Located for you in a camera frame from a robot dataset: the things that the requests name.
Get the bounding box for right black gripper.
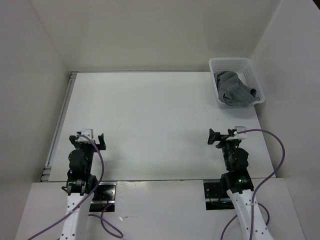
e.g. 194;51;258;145
207;128;239;171

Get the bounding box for grey shorts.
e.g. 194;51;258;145
214;70;257;107

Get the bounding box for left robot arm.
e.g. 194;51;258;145
60;129;106;240

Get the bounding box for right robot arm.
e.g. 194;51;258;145
207;128;273;240

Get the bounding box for white plastic basket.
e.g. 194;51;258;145
208;57;265;109

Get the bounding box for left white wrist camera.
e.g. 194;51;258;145
76;128;94;143

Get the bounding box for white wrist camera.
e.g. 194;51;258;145
227;126;247;141
76;128;94;143

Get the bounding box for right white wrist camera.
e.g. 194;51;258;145
227;126;247;141

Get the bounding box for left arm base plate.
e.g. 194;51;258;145
89;182;117;213

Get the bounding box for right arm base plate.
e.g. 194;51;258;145
203;179;251;211

